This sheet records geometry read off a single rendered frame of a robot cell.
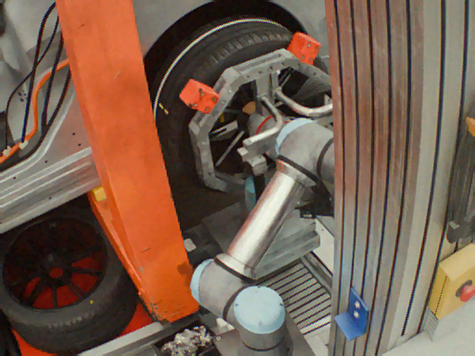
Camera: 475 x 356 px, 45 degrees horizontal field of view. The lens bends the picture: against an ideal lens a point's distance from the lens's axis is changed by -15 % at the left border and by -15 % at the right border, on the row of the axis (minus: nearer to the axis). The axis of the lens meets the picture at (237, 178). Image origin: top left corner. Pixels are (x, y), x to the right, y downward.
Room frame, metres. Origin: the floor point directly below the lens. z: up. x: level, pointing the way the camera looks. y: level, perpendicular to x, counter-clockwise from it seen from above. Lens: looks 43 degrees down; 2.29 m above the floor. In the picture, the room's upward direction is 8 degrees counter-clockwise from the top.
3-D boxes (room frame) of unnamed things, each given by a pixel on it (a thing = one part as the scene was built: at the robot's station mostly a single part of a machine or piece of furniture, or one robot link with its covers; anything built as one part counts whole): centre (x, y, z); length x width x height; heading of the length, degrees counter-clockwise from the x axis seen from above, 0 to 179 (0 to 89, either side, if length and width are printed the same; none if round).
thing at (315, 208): (1.45, -0.24, 0.80); 0.12 x 0.08 x 0.09; 70
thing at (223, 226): (1.96, -0.06, 0.32); 0.40 x 0.30 x 0.28; 114
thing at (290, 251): (1.94, -0.01, 0.13); 0.50 x 0.36 x 0.10; 114
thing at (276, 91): (1.73, -0.27, 1.03); 0.19 x 0.18 x 0.11; 24
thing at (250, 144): (1.65, -0.08, 1.03); 0.19 x 0.18 x 0.11; 24
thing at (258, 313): (0.92, 0.00, 0.98); 0.13 x 0.12 x 0.14; 40
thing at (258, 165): (1.55, -0.05, 0.93); 0.09 x 0.05 x 0.05; 24
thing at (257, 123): (1.74, -0.15, 0.85); 0.21 x 0.14 x 0.14; 24
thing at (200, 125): (1.81, -0.13, 0.85); 0.54 x 0.07 x 0.54; 114
